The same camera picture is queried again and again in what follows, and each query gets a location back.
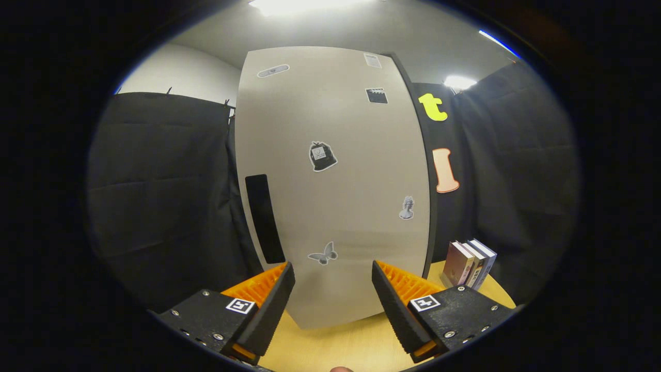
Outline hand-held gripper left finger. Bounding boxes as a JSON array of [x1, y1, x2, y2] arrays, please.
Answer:
[[154, 261, 296, 366]]

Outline black backdrop cloth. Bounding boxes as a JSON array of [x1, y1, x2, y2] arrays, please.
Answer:
[[86, 91, 265, 312], [412, 61, 583, 306]]

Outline white maroon book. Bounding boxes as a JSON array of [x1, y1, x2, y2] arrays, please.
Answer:
[[461, 241, 487, 289]]

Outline black door handle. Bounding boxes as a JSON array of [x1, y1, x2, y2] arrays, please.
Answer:
[[245, 174, 286, 265]]

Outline ceiling light panel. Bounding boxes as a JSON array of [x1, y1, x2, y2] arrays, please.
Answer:
[[248, 0, 373, 17], [444, 75, 478, 91], [478, 29, 520, 58]]

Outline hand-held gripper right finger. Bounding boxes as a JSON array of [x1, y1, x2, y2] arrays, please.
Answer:
[[372, 260, 522, 363]]

